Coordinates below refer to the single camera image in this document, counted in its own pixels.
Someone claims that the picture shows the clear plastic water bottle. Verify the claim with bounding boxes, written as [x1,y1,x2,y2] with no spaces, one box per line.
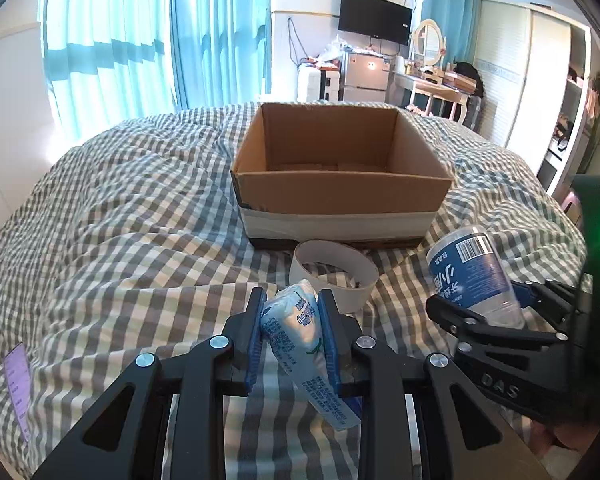
[426,226,524,328]

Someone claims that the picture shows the blue tissue pack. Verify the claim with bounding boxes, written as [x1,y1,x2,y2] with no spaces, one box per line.
[260,280,361,431]

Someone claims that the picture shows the person's right hand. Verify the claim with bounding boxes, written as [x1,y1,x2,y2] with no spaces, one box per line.
[528,419,600,457]

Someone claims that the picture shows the purple label tag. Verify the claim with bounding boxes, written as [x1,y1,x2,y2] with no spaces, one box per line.
[3,342,31,443]

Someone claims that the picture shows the cardboard box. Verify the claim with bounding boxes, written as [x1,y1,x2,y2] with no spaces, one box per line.
[230,103,452,249]

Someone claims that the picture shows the checkered bed quilt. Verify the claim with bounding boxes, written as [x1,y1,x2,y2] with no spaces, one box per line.
[0,105,585,477]

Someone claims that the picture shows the white sliding wardrobe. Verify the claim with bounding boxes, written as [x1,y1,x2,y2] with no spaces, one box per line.
[474,0,592,197]

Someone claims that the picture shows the white dressing table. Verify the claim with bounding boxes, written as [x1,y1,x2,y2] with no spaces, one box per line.
[393,72,469,124]

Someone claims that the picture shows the black bag on table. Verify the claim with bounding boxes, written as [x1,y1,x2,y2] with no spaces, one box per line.
[454,62,484,99]

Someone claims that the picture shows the silver mini fridge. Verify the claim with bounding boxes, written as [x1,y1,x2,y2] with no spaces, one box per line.
[340,52,390,102]

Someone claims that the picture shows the white suitcase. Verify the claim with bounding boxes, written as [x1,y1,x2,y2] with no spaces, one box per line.
[297,65,340,103]

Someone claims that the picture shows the oval vanity mirror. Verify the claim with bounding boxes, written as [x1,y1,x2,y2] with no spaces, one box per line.
[411,18,446,66]

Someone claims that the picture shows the right teal curtain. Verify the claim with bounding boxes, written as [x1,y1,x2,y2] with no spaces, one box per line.
[422,0,482,63]

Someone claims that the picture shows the teal curtain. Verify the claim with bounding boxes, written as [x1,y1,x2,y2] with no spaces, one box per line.
[422,0,482,63]
[38,0,175,143]
[170,0,271,110]

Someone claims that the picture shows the middle teal curtain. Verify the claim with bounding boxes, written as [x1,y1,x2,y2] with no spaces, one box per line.
[170,0,271,110]

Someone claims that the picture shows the left teal curtain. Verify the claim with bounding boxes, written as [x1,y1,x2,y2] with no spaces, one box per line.
[38,0,175,143]

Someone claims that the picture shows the white paper ring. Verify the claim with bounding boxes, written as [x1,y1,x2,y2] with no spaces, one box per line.
[288,239,380,316]

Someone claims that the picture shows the black wall television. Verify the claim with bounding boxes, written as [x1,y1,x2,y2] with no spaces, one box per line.
[338,0,413,46]

